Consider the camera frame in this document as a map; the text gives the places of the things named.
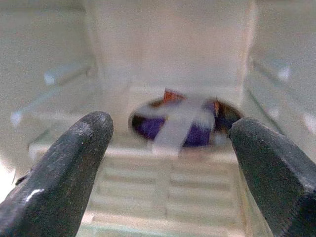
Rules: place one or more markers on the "white ribbed fridge shelf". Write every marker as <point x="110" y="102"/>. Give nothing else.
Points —
<point x="163" y="182"/>

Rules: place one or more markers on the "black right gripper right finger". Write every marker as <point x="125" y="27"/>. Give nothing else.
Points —
<point x="274" y="172"/>

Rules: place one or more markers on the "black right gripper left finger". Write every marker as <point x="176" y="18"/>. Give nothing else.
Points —
<point x="61" y="172"/>

